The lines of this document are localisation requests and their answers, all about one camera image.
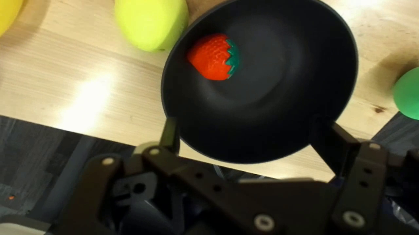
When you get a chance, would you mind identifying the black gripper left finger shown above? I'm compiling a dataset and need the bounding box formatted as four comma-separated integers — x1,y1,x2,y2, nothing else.
160,118,181,153

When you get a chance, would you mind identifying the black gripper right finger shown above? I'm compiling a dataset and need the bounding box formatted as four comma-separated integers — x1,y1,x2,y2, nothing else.
310,123,360,177

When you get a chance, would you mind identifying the dark green smooth ball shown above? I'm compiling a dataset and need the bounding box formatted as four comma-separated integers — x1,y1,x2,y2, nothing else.
393,67,419,120

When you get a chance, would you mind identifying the yellow green plastic lemon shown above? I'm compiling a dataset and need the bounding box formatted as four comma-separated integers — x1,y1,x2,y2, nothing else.
114,0,188,52

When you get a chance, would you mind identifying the yellow plastic banana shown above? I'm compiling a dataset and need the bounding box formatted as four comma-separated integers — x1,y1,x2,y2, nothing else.
0,0,23,37

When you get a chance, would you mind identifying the red plastic strawberry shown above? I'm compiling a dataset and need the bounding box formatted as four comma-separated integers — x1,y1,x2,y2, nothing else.
187,34,241,81

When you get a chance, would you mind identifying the black bowl near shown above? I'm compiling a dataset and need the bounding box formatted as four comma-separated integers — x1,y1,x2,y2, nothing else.
161,0,359,163

